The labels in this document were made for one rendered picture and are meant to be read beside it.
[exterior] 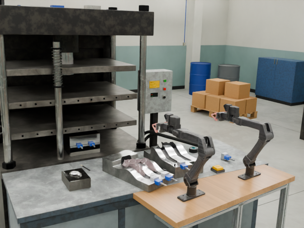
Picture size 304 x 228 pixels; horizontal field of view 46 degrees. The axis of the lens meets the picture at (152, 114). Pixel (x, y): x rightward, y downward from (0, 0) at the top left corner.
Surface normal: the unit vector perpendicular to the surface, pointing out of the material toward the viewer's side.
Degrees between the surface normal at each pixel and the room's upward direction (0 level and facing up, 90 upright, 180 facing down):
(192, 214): 0
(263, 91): 90
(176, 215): 0
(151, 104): 90
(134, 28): 90
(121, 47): 90
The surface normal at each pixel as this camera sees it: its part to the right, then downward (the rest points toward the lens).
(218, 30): 0.52, 0.22
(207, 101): -0.79, 0.13
